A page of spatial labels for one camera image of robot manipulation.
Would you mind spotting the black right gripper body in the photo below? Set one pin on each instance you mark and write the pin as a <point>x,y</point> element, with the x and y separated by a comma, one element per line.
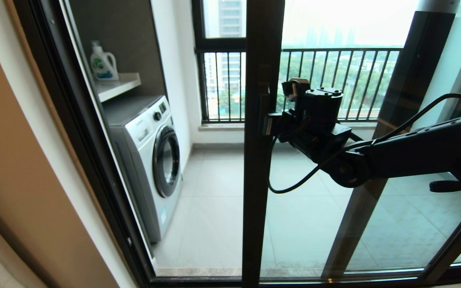
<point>318,140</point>

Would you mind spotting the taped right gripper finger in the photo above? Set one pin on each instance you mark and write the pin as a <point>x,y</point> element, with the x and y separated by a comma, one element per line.
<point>272,124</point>

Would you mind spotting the dark brown sliding glass door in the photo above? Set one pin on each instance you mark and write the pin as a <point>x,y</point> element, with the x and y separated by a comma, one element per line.
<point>260,200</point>

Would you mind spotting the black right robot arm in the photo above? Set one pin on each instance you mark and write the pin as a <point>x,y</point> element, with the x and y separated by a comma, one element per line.
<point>422,152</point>

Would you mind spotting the grey stone window sill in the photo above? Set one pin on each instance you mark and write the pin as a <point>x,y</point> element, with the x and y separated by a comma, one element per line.
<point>222,127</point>

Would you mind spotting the long black balcony railing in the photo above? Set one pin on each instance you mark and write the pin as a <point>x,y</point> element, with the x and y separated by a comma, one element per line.
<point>354,50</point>

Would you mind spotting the dark brown fixed glass door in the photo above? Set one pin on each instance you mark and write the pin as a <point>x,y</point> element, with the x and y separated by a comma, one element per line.
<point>410,80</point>

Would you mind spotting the grey high-rise building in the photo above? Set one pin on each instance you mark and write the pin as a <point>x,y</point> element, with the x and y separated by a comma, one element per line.
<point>230,20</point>

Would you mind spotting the white front-load washing machine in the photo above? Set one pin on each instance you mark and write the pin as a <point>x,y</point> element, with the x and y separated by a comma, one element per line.
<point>146,160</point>

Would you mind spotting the white detergent bottle green label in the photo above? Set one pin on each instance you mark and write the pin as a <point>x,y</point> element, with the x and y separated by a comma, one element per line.
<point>103,64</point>

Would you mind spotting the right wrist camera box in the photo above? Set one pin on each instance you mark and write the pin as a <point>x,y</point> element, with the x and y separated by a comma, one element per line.
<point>320,106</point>

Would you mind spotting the dark window frame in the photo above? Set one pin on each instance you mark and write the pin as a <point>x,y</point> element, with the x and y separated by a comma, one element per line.
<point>222,44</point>

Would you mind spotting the white wall shelf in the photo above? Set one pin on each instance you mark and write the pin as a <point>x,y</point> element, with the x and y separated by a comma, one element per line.
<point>118,87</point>

